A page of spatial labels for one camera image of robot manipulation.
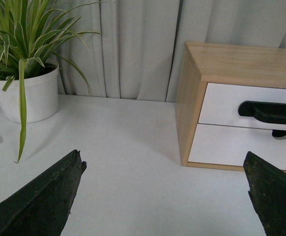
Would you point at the black lower drawer handle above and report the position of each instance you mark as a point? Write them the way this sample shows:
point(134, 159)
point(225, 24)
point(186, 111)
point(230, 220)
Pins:
point(278, 133)

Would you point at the grey curtain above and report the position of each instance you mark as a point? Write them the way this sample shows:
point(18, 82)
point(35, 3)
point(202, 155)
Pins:
point(135, 47)

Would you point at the white plant pot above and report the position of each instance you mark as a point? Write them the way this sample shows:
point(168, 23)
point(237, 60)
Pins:
point(41, 92)

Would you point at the black upper drawer handle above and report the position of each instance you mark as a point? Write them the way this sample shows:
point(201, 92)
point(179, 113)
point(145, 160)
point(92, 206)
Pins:
point(267, 112)

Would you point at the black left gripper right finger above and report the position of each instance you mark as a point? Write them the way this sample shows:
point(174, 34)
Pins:
point(267, 193)

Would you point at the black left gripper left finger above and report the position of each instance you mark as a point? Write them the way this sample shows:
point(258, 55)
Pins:
point(42, 206)

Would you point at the white drawer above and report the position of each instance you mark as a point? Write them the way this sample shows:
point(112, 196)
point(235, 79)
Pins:
point(228, 146)
point(221, 103)

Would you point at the wooden drawer cabinet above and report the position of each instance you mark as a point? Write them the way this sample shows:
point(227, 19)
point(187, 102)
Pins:
point(205, 63)

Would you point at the black drawer handle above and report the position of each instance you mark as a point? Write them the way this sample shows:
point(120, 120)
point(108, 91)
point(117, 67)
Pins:
point(278, 133)
point(267, 112)

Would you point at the green spider plant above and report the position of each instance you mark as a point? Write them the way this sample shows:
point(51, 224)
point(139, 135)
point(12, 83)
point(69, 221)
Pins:
point(31, 31)

